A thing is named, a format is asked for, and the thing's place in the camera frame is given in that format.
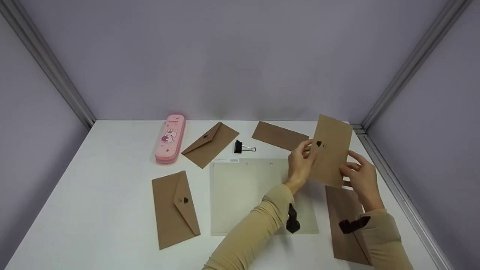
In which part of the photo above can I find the person's left hand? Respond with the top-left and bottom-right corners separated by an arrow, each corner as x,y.
283,139 -> 318,195

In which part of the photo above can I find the person's right hand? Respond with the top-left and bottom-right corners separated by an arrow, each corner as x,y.
339,150 -> 385,212

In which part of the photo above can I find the brown envelope with heart clasp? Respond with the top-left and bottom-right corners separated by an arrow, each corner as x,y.
325,185 -> 374,266
181,121 -> 240,169
151,171 -> 201,250
307,114 -> 353,188

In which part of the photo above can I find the person's right forearm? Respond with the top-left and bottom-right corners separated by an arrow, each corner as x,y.
352,208 -> 415,270

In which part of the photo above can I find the person's left forearm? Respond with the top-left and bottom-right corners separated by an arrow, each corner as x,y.
202,184 -> 300,270

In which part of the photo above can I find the plain brown envelope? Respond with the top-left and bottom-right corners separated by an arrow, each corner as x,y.
251,121 -> 309,152

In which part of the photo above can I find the black wrist band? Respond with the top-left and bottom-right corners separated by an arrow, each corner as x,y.
286,203 -> 301,234
339,216 -> 372,234

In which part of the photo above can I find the black binder clip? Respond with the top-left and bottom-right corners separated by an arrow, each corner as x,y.
234,140 -> 257,154

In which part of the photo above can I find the grey-green paper sheet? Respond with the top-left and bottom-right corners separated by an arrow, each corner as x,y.
209,158 -> 320,236

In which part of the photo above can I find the pink rabbit pencil case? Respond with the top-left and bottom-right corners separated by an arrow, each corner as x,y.
155,114 -> 186,164

